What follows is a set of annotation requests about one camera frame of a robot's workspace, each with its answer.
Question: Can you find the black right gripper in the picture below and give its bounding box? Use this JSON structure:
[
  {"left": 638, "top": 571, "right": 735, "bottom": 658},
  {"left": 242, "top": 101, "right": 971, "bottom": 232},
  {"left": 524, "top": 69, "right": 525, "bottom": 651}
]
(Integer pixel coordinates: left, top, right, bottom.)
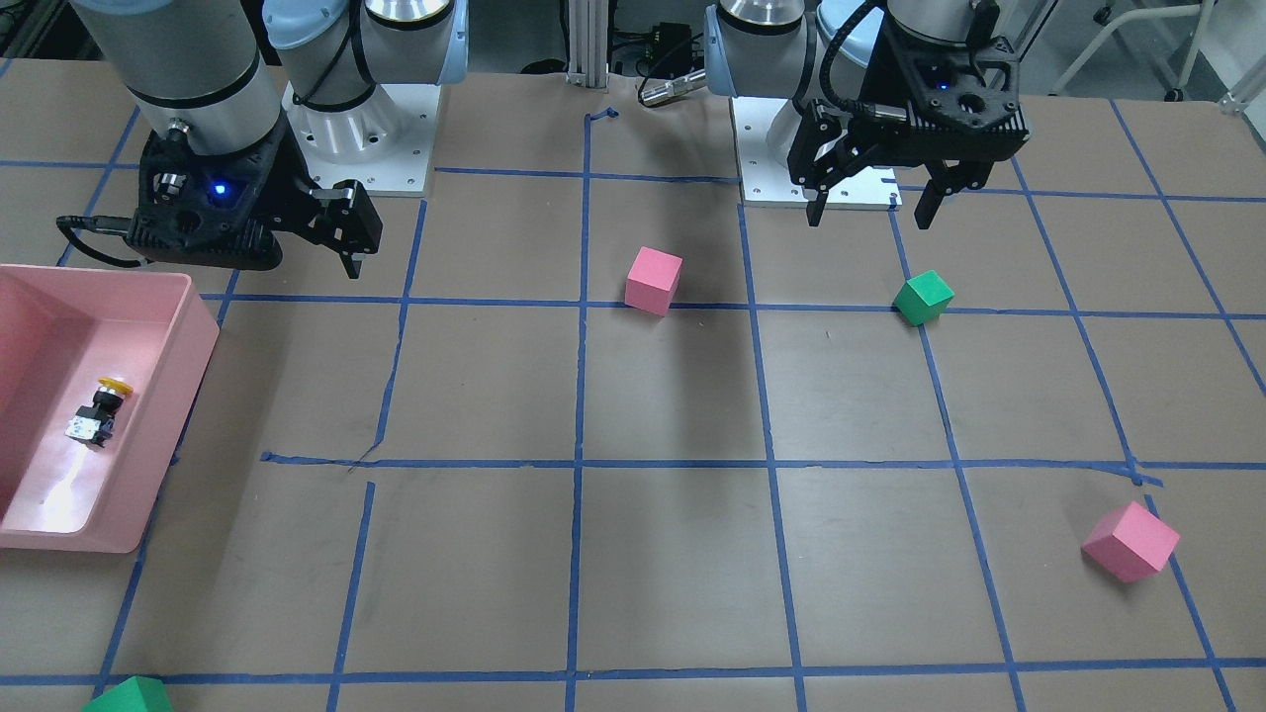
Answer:
[{"left": 128, "top": 118, "right": 384, "bottom": 280}]

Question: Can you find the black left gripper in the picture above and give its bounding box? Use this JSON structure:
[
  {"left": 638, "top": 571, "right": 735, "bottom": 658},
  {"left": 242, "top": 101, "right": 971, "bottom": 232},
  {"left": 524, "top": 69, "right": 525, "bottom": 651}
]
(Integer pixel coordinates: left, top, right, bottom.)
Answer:
[{"left": 787, "top": 20, "right": 1031, "bottom": 231}]

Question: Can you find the yellow push button switch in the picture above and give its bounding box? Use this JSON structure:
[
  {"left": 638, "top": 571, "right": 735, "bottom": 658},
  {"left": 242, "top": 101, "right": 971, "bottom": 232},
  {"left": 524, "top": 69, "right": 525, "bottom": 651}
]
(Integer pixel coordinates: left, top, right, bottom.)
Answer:
[{"left": 65, "top": 378, "right": 135, "bottom": 448}]

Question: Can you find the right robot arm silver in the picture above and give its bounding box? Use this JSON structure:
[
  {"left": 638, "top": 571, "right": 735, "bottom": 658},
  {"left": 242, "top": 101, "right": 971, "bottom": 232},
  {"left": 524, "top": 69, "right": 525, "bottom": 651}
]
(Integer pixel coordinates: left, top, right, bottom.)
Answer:
[{"left": 57, "top": 1, "right": 468, "bottom": 279}]

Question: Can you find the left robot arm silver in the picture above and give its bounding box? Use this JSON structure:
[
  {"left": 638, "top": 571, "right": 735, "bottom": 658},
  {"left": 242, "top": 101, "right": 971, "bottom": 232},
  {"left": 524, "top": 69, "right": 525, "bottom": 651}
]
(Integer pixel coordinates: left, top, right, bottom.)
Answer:
[{"left": 705, "top": 1, "right": 1031, "bottom": 228}]

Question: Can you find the green cube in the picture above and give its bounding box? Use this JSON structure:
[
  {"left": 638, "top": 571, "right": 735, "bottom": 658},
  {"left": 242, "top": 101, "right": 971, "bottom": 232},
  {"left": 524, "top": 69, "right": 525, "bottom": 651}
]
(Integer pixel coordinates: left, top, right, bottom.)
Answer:
[
  {"left": 893, "top": 270, "right": 955, "bottom": 327},
  {"left": 82, "top": 677, "right": 175, "bottom": 712}
]

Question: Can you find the black electronics box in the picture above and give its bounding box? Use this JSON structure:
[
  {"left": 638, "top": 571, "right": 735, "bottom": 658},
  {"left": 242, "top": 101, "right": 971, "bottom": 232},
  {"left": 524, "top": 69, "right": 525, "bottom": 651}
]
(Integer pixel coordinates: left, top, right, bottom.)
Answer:
[{"left": 646, "top": 22, "right": 693, "bottom": 79}]

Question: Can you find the pink cube centre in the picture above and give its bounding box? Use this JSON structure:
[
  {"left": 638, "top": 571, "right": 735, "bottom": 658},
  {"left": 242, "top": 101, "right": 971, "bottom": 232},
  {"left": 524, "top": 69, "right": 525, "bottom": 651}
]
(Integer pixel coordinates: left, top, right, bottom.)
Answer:
[{"left": 623, "top": 246, "right": 682, "bottom": 318}]

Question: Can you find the pink cube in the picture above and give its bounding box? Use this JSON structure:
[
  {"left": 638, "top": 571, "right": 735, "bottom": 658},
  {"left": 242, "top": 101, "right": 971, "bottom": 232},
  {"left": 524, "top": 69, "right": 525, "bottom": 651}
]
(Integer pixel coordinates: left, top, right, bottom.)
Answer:
[
  {"left": 1081, "top": 500, "right": 1181, "bottom": 584},
  {"left": 623, "top": 246, "right": 682, "bottom": 318}
]

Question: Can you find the pink plastic bin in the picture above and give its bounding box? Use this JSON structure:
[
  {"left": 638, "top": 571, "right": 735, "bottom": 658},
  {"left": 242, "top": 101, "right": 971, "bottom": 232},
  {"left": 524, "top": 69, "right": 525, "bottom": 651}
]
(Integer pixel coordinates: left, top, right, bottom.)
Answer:
[{"left": 1, "top": 264, "right": 219, "bottom": 552}]

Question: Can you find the green cube bottom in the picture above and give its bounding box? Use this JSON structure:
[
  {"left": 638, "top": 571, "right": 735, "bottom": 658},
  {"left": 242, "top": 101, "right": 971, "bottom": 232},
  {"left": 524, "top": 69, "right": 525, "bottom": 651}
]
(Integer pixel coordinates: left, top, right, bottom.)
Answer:
[{"left": 82, "top": 677, "right": 175, "bottom": 712}]

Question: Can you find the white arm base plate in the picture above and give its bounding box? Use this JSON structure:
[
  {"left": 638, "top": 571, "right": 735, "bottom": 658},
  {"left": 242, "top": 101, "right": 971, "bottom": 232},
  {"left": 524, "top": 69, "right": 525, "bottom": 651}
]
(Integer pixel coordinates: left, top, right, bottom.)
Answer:
[
  {"left": 730, "top": 96, "right": 903, "bottom": 212},
  {"left": 282, "top": 84, "right": 443, "bottom": 198}
]

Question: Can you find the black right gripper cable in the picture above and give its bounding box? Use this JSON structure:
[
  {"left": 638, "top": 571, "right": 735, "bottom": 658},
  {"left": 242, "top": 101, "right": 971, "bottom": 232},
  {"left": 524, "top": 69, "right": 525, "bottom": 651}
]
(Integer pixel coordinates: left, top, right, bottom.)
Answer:
[{"left": 54, "top": 215, "right": 149, "bottom": 270}]

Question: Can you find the aluminium profile post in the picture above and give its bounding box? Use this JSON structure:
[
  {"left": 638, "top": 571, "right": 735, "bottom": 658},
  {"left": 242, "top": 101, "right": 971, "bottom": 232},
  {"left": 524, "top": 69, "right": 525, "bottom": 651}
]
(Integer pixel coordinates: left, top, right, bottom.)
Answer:
[{"left": 566, "top": 0, "right": 611, "bottom": 92}]

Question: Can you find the white metal frame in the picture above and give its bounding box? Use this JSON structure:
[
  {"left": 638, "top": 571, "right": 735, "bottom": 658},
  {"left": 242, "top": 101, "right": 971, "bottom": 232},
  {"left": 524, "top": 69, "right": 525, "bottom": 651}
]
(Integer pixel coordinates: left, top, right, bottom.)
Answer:
[{"left": 1039, "top": 1, "right": 1263, "bottom": 117}]

